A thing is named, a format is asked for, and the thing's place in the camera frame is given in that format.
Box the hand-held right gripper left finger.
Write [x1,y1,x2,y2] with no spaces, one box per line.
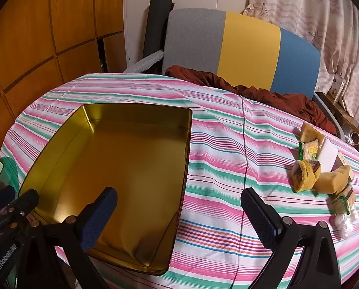
[20,187,118,289]

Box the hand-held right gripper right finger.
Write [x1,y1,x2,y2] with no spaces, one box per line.
[240,187,343,289]

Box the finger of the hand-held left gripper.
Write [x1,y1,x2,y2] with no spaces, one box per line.
[0,189,42,242]
[0,186,15,218]

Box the gold metal tin box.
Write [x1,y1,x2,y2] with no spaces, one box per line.
[18,103,193,276]

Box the large yellow sponge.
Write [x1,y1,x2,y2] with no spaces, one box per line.
[313,165,353,195]

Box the pink green striped tablecloth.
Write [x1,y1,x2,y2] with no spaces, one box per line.
[0,72,359,289]

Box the green yellow snack packet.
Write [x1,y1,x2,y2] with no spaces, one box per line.
[298,141,321,162]

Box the white foam sponge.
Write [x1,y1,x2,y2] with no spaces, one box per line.
[316,138,339,174]

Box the cream cardboard box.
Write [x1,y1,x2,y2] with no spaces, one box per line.
[336,152,355,181]

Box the rust brown cloth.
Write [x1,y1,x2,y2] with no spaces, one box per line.
[165,65,338,137]

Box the wooden side desk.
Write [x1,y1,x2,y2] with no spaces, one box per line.
[315,92,359,146]

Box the small white carton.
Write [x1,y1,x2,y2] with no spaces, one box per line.
[330,74,347,102]

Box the white padded bar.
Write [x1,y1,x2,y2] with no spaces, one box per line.
[122,50,165,73]

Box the wooden wardrobe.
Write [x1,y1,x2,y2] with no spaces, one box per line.
[0,0,129,160]

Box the grey yellow blue chair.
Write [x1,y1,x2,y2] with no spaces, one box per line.
[162,8,321,100]

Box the black rolled mat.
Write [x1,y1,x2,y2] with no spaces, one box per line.
[142,0,174,73]

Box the starfish print curtain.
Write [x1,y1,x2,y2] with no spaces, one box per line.
[243,0,359,118]

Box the yellow cloth ring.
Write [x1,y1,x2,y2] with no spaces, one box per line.
[292,159,322,193]

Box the white cable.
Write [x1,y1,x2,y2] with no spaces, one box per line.
[346,131,359,151]

